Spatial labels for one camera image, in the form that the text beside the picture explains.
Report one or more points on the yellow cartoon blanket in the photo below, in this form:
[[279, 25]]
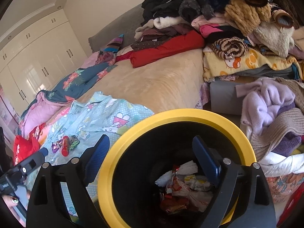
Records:
[[256, 64]]

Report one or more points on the lavender sweater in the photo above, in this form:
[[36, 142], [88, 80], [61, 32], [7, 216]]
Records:
[[263, 106]]

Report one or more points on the cartoon cat bed sheet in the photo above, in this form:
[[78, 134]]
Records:
[[106, 114]]

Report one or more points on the purple candy wrapper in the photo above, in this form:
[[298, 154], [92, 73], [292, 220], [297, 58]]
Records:
[[57, 145]]

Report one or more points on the brown striped cloth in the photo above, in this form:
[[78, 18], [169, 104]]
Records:
[[229, 47]]

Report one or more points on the cream wardrobe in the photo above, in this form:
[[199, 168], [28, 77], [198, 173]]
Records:
[[35, 64]]

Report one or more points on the yellow-rimmed black bin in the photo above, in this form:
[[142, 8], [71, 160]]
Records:
[[142, 128]]

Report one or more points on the beige knit sweater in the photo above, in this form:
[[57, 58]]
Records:
[[273, 133]]

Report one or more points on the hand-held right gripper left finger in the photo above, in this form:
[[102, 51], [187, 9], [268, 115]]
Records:
[[97, 156]]

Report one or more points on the red folded cloth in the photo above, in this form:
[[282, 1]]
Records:
[[171, 49]]

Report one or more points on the green snack wrapper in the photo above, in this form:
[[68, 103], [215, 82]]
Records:
[[74, 142]]

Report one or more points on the striped pillow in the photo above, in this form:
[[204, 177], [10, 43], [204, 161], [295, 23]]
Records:
[[114, 43]]

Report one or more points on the red printed cushion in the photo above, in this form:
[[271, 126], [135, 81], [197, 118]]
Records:
[[25, 147]]

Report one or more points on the grey headboard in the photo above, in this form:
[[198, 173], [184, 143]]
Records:
[[118, 26]]

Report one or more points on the purple cloth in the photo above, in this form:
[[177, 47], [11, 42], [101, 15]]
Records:
[[288, 144]]

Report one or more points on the white printed fabric basket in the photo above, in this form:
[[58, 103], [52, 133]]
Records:
[[285, 182]]

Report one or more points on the beige blanket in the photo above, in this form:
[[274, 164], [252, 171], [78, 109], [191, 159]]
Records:
[[154, 83]]

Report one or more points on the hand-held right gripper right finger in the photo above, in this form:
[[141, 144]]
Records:
[[206, 161]]

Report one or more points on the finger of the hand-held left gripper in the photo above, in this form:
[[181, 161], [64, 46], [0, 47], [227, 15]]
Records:
[[33, 160]]

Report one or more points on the dark red cloth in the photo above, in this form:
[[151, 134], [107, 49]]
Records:
[[123, 57]]

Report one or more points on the pile of clothes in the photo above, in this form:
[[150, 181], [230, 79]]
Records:
[[213, 4]]

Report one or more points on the person's left hand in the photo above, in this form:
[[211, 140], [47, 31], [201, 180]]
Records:
[[9, 201]]

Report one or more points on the floral quilt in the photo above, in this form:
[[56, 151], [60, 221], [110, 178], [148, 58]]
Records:
[[78, 78]]

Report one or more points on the white plastic bag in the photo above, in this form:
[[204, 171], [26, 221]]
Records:
[[197, 197]]

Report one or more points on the yellow white wrapper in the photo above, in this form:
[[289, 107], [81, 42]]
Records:
[[198, 180]]

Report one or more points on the pink printed cloth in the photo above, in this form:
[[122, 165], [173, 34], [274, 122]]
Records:
[[45, 134]]

